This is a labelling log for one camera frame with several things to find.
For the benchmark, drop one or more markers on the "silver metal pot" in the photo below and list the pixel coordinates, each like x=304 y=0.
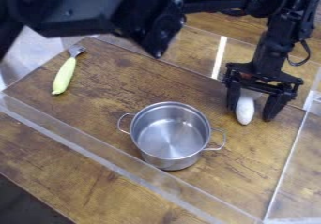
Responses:
x=172 y=133

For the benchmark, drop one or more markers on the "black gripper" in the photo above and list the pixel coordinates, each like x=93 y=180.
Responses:
x=280 y=87

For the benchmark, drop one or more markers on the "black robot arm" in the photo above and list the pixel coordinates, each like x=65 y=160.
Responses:
x=150 y=22

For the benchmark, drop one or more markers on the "white red-capped toy mushroom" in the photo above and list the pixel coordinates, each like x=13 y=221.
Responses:
x=245 y=106

